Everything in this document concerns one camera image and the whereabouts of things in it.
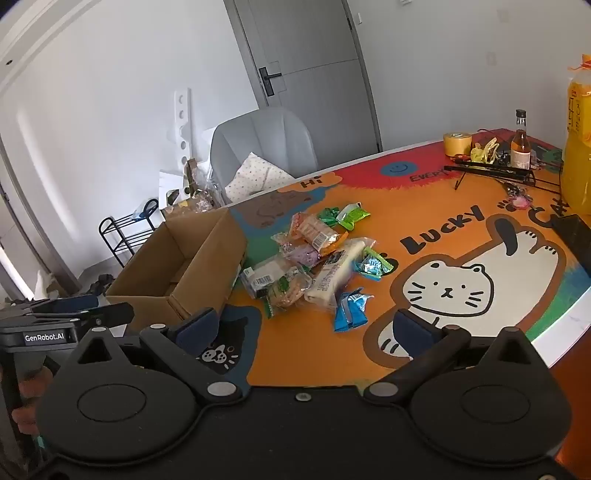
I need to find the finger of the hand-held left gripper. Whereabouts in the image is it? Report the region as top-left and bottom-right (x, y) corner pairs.
(4, 295), (101, 315)
(28, 302), (136, 331)

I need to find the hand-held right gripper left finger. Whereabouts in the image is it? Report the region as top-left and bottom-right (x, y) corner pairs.
(68, 307), (245, 408)

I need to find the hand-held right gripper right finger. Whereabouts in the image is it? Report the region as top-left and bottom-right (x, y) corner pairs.
(362, 307), (548, 408)

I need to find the blue snack packet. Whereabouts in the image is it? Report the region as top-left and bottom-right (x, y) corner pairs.
(333, 288), (375, 332)

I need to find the brown cardboard box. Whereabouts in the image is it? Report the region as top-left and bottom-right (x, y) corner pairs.
(105, 208), (249, 334)

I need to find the teal candy packet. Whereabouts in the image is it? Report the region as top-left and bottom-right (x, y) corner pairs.
(353, 249), (398, 280)

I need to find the white label sandwich packet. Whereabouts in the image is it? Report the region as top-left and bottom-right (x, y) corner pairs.
(240, 258), (301, 298)

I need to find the long white bread packet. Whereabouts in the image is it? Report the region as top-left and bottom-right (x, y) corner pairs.
(302, 237), (377, 310)

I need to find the clear biscuit packet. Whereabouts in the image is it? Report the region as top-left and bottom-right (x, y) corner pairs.
(264, 272), (315, 317)

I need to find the purple snack packet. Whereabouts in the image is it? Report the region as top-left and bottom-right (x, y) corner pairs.
(281, 242), (324, 267)

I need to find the orange striped cracker packet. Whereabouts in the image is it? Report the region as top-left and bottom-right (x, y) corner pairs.
(288, 212), (349, 256)

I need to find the person's left hand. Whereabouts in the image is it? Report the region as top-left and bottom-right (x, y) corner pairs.
(14, 367), (55, 437)

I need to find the white bag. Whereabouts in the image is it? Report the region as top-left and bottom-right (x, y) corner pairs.
(34, 268), (61, 298)

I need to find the black metal shoe rack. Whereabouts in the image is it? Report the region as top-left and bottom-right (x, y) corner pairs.
(98, 198), (160, 269)

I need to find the clear plastic bag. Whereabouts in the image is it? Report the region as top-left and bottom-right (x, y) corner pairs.
(187, 158), (223, 214)

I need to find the white paper box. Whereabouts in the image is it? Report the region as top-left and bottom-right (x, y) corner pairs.
(159, 170), (186, 205)

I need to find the white dotted cushion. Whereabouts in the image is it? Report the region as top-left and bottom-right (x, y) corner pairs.
(224, 151), (296, 204)

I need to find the black box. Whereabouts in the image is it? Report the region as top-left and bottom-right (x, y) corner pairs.
(549, 213), (591, 278)

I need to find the yellow tape roll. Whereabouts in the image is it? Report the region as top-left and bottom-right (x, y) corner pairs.
(443, 132), (472, 156)

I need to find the yellow crumpled wrapper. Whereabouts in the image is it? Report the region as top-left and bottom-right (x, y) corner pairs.
(470, 141), (502, 164)

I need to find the white foam board with holes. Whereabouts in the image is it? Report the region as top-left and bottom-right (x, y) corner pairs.
(173, 87), (193, 172)

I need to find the grey chair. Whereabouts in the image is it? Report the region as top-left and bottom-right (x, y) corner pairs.
(210, 107), (319, 206)

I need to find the glass bottle with amber liquid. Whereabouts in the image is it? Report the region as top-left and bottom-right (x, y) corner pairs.
(510, 109), (532, 171)

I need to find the large orange juice bottle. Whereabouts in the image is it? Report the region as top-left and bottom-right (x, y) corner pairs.
(560, 54), (591, 217)

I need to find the grey door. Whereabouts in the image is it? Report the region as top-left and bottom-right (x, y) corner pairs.
(224, 0), (384, 154)

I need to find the pink keychain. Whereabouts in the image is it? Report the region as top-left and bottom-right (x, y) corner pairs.
(503, 182), (532, 209)

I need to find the black wire rack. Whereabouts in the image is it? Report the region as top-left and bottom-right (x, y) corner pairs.
(443, 159), (562, 193)

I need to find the black door handle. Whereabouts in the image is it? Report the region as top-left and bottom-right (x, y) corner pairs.
(259, 67), (283, 97)

